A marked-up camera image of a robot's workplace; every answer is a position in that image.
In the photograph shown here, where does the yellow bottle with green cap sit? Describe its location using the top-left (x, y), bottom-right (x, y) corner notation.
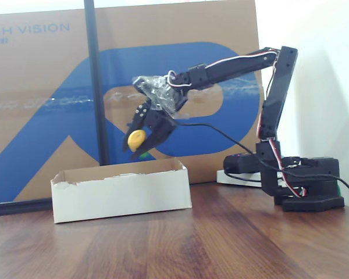
top-left (127, 129), bottom-right (149, 159)

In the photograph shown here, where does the white cardboard box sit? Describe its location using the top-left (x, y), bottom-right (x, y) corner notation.
top-left (50, 157), bottom-right (193, 224)

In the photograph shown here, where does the black metal pole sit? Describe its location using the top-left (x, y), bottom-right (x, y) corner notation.
top-left (83, 0), bottom-right (111, 167)

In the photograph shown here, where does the black power adapter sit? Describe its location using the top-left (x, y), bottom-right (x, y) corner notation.
top-left (223, 152), bottom-right (262, 176)

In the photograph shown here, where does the white power strip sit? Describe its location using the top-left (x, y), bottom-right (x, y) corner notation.
top-left (216, 169), bottom-right (264, 188)

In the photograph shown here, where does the large brown blue cardboard carton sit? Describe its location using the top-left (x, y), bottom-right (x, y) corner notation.
top-left (0, 0), bottom-right (265, 205)

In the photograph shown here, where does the black metal bar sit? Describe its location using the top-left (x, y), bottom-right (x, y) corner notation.
top-left (0, 198), bottom-right (54, 217)

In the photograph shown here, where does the tape-wrapped camera on gripper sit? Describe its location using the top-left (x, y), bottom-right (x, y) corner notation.
top-left (132, 74), bottom-right (190, 120)

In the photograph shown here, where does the black camera cable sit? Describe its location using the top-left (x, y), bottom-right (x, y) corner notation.
top-left (174, 123), bottom-right (257, 155)

